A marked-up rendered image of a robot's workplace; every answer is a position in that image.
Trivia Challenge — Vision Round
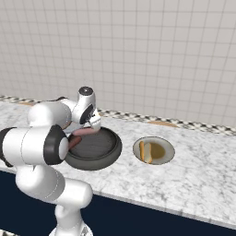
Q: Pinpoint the pale pink sausage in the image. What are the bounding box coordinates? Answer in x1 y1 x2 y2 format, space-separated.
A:
72 127 100 137

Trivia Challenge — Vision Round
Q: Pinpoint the orange sausage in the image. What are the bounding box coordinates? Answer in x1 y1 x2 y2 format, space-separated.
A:
138 140 146 162

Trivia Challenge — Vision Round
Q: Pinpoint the dark blue cupboard front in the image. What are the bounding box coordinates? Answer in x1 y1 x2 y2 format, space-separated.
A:
0 170 236 236

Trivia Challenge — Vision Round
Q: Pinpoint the dark grey bowl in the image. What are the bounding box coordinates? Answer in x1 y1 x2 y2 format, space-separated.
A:
64 125 124 171

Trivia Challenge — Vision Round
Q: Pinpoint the reddish brown sausage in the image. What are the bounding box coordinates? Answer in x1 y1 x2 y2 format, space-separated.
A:
67 136 83 152

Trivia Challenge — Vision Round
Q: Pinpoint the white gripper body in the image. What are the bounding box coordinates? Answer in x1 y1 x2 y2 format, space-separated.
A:
89 115 102 133

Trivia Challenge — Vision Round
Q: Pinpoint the beige round plate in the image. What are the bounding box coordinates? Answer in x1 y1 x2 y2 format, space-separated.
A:
132 136 176 166

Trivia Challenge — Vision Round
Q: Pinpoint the white bun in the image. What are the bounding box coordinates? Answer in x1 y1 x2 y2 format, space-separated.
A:
143 142 154 165

